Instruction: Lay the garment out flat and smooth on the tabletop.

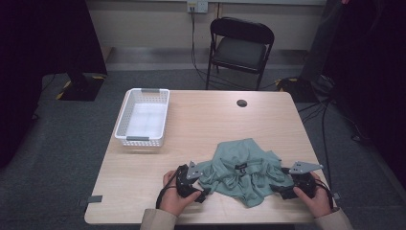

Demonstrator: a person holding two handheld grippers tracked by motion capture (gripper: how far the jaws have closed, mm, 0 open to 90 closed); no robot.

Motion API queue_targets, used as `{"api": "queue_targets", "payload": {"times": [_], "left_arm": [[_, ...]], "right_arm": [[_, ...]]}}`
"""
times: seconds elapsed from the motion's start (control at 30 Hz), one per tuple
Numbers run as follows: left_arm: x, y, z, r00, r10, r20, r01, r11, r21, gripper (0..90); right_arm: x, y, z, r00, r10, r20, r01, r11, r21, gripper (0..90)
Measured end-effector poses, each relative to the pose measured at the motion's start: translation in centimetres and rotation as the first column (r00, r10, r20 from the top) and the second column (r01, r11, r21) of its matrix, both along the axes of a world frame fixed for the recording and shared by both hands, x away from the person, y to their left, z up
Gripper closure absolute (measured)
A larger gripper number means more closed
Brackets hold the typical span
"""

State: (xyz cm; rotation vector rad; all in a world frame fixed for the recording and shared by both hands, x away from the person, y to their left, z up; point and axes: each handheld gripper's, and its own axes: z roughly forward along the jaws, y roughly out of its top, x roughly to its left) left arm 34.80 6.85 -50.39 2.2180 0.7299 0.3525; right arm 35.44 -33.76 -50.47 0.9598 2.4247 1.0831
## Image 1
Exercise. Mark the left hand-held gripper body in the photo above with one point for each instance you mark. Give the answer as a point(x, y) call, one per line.
point(183, 185)

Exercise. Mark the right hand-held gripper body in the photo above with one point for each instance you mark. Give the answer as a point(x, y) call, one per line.
point(303, 182)

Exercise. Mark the green t-shirt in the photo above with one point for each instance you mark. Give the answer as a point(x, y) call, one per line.
point(242, 179)

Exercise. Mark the person's left hand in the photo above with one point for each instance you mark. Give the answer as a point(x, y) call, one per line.
point(174, 201)

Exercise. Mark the person's right hand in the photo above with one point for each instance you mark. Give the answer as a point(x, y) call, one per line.
point(316, 201)

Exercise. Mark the small grey tape piece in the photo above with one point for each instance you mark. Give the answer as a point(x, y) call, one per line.
point(336, 195)

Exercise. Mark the white plastic basket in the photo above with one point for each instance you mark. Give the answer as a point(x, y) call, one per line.
point(145, 121)

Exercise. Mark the dark round table grommet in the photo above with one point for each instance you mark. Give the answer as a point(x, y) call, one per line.
point(242, 103)

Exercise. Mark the black stand base yellow stripes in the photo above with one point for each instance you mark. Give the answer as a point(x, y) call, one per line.
point(298, 89)
point(83, 91)

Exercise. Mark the grey tape strip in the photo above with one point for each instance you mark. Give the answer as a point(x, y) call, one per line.
point(92, 199)

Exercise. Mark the dark curtain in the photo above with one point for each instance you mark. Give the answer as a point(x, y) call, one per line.
point(38, 64)
point(373, 80)

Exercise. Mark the black folding chair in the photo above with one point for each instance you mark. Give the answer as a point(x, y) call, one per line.
point(241, 52)

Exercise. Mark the grey upright panel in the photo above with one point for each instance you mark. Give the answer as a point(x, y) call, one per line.
point(319, 44)

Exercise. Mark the white wall socket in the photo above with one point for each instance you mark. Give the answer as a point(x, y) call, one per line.
point(197, 6)

